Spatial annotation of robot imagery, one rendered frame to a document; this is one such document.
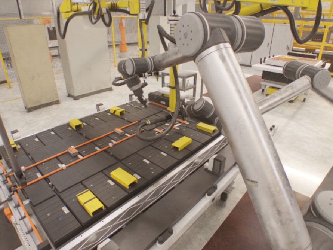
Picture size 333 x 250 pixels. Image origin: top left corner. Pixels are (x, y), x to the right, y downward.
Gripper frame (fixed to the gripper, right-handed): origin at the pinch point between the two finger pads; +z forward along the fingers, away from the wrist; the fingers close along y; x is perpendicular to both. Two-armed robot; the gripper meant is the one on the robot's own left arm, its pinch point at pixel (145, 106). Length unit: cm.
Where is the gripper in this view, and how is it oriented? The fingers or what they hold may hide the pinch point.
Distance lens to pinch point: 167.0
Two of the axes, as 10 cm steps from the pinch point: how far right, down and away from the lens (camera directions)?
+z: 3.8, 8.1, 4.5
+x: 7.7, -5.4, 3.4
